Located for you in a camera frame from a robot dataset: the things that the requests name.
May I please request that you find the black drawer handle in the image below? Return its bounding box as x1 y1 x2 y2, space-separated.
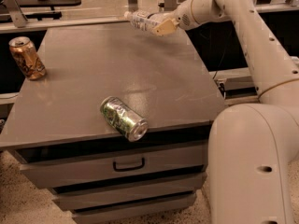
112 158 146 173

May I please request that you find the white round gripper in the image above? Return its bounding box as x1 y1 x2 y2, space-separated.
152 0 198 36

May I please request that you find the orange soda can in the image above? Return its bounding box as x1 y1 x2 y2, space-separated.
8 36 47 80

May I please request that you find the green silver soda can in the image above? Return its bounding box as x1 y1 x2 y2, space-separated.
100 97 149 142

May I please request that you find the metal railing frame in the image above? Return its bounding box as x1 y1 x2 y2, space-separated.
0 0 299 35

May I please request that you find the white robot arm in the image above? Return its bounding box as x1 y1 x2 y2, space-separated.
161 0 299 224

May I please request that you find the grey drawer cabinet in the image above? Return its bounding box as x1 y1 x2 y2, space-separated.
1 23 224 224

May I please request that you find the white blue plastic bottle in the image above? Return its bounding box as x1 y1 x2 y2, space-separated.
124 10 166 35

